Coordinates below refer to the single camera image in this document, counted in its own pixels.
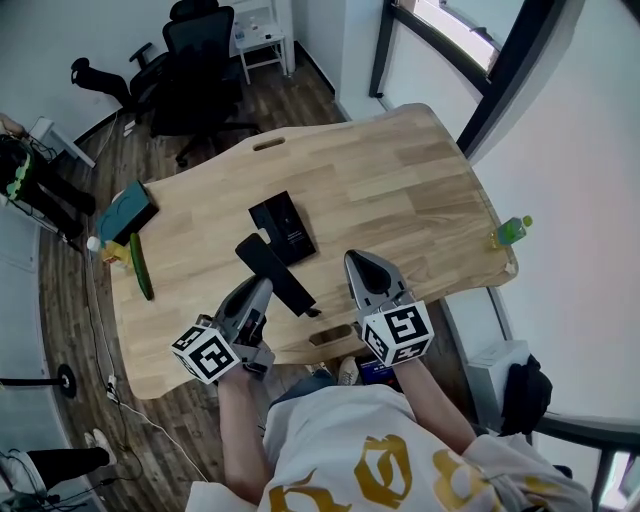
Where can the green drink bottle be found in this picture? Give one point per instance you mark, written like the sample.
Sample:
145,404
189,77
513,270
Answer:
510,232

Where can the white side table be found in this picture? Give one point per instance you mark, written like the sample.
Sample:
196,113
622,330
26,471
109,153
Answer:
262,40

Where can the tilted black office chair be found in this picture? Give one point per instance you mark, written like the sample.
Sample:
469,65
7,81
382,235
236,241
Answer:
107,82

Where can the person's right forearm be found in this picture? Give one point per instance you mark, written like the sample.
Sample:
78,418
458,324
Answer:
435,415

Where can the person's shoe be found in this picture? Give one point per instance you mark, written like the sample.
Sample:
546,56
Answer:
321,369
349,371

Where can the person's left shoe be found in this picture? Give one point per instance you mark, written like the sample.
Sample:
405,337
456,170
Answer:
321,369

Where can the black round-base stand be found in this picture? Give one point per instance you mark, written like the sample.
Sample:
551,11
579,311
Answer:
66,382

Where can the green cucumber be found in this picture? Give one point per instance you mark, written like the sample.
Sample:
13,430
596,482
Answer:
141,270

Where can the black and green backpack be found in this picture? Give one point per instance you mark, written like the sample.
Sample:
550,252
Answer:
15,170

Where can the black phone handset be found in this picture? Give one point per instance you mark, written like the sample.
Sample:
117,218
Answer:
280,280

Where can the white cabinet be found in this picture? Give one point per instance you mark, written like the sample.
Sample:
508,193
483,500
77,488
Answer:
492,380

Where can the large black office chair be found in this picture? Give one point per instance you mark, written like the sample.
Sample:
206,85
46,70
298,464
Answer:
200,75

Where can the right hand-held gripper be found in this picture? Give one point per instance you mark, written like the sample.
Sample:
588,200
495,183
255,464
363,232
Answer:
397,332

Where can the black phone base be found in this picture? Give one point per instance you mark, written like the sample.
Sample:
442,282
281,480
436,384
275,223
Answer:
295,225

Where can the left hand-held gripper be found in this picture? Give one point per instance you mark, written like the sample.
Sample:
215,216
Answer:
207,352

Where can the person's left forearm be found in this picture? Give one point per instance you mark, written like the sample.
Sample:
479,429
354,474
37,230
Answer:
245,440

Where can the black window frame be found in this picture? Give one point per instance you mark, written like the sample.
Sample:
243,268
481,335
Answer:
500,90

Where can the person's right shoe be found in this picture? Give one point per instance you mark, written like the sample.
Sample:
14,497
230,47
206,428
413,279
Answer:
349,371

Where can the black bag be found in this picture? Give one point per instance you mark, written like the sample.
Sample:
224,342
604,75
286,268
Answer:
527,395

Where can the teal box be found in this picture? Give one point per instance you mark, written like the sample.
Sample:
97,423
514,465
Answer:
125,212

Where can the white power strip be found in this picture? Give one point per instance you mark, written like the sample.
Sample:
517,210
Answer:
112,387

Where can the white low table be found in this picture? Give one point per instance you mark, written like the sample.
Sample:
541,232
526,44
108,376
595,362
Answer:
62,142

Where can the person's blue jeans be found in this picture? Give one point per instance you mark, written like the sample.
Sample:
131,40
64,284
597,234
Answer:
305,390

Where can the yellow drink bottle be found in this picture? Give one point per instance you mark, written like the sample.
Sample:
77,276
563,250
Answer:
112,252

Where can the black smartphone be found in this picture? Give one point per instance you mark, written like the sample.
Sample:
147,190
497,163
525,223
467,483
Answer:
377,372

